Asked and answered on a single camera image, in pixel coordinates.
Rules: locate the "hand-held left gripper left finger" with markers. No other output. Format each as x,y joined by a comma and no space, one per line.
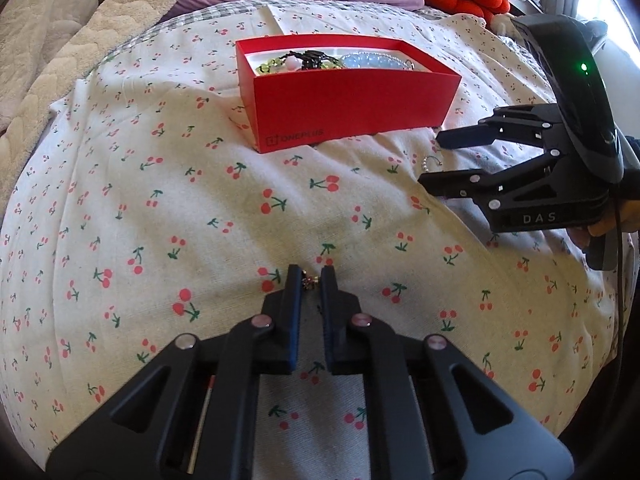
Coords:
293,320

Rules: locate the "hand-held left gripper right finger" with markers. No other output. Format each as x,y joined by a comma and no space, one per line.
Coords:
330,320

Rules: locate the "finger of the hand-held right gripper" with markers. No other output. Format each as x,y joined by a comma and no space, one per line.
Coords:
465,136
450,182

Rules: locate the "small silver hoop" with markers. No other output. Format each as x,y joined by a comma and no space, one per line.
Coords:
425,164

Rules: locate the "small gold earring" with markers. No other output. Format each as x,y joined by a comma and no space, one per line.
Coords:
311,281

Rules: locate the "red cardboard box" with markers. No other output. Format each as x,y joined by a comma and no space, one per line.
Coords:
350,105

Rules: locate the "person's right hand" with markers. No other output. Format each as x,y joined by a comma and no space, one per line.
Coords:
602,227

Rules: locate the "dark cloth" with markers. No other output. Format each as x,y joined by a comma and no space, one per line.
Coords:
597,35

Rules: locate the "white fuzzy cloth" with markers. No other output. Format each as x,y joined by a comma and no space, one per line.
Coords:
502,24

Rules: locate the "cherry print bed sheet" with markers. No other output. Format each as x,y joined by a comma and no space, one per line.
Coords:
150,210

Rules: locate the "grey checkered cloth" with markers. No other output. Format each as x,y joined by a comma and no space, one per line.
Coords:
210,14

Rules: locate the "beige quilted blanket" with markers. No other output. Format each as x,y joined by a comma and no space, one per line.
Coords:
60,50

